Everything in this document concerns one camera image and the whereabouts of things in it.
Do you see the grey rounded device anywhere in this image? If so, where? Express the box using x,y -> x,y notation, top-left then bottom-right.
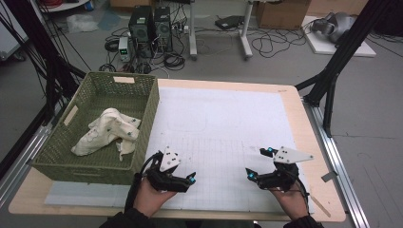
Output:
311,11 -> 357,44

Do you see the black flat device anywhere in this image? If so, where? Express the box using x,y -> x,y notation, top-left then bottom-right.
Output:
214,14 -> 245,31

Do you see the brown cardboard box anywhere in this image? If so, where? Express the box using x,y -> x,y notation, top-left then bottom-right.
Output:
255,0 -> 312,30

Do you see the cream printed cloth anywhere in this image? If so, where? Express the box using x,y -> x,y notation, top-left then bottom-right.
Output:
69,107 -> 142,162

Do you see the white desk leg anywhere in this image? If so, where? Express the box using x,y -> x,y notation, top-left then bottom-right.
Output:
240,0 -> 255,61
188,0 -> 199,61

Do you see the small grey tag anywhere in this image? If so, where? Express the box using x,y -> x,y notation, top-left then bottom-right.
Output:
320,170 -> 339,183

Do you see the tangle of black floor cables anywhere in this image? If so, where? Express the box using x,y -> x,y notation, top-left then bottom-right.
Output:
251,27 -> 307,59

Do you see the black computer tower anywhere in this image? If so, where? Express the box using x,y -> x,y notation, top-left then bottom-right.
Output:
153,6 -> 174,53
127,5 -> 155,59

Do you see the aluminium rail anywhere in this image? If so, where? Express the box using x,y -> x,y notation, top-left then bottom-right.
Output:
0,123 -> 54,208
303,99 -> 371,228

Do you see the person's left hand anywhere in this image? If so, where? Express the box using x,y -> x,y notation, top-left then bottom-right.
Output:
132,178 -> 179,219

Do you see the clear plastic bag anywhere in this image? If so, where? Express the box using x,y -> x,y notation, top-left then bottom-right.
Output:
66,13 -> 100,34

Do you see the thin wooden stick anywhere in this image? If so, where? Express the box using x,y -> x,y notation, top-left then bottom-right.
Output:
309,194 -> 333,219

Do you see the white floor platform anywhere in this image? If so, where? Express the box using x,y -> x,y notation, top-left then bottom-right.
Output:
301,15 -> 377,58

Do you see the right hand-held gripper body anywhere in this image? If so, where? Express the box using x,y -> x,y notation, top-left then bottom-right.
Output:
256,145 -> 315,193

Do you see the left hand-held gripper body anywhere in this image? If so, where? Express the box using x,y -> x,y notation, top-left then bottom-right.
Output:
145,145 -> 192,193

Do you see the green woven basket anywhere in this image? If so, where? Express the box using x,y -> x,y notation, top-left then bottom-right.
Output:
31,70 -> 161,186

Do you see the white cabinet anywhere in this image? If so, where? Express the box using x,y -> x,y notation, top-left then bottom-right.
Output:
0,4 -> 30,62

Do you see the coiled black cable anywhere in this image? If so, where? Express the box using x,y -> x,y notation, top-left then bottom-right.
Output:
163,52 -> 186,71

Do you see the black metal frame stand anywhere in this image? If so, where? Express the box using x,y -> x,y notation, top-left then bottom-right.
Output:
0,0 -> 87,127
294,0 -> 403,138

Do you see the person's right hand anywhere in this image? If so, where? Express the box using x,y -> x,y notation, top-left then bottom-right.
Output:
270,182 -> 311,221

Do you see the grey power supply unit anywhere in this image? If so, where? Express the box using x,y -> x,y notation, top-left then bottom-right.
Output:
118,36 -> 131,63

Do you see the white gridded foam mat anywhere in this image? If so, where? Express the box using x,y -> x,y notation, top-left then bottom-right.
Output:
44,86 -> 315,214

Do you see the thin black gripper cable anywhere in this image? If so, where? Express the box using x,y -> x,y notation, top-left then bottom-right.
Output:
294,175 -> 312,210

